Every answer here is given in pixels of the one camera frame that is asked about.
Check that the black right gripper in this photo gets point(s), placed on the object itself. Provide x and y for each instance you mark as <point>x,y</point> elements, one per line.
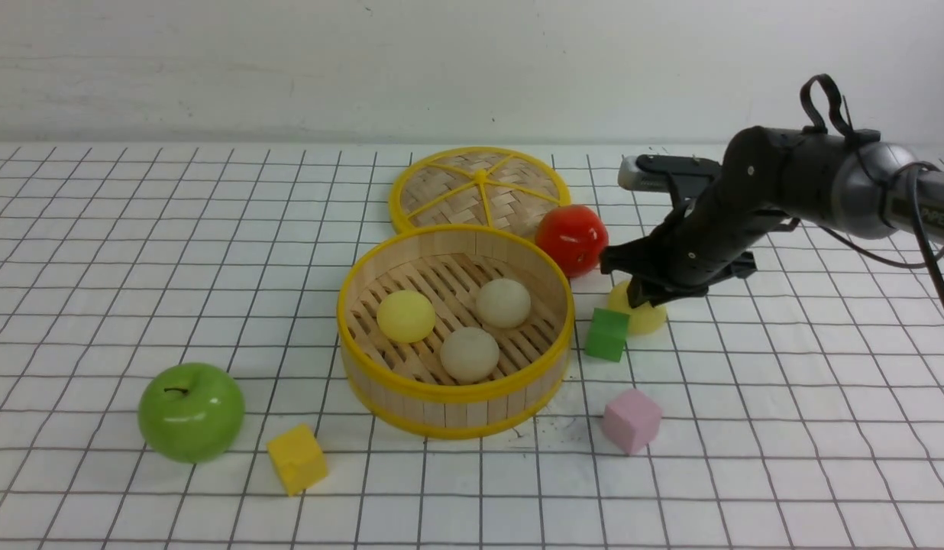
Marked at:
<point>709,244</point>

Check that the yellow bun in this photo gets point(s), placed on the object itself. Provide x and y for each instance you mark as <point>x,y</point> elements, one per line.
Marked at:
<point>645,319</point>
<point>406,316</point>

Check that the beige bun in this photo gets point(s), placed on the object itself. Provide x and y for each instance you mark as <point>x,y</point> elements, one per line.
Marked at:
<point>469,355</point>
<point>503,303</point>

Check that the beige bun front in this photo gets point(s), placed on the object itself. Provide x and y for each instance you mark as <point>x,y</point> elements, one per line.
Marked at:
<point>469,355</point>

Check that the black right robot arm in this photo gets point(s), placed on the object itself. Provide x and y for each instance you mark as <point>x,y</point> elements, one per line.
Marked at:
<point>769,180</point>

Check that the woven bamboo steamer lid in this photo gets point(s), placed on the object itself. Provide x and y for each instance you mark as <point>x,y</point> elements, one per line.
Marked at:
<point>489,186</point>

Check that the bamboo steamer tray yellow rim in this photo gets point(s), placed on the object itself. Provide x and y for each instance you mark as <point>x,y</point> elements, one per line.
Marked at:
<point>405,384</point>

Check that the green cube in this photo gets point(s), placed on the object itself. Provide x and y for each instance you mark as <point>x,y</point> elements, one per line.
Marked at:
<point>607,336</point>

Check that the red tomato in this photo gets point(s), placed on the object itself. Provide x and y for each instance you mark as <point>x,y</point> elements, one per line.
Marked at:
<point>573,236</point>

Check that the pink cube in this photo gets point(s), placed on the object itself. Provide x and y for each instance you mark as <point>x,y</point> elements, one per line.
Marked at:
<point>631,420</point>

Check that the yellow cube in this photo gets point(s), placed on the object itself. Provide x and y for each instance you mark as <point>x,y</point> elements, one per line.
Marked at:
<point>297,459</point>

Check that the green apple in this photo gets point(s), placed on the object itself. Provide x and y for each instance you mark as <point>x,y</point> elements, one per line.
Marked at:
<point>191,412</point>

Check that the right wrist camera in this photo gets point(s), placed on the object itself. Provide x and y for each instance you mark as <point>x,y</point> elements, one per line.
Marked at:
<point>663,173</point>

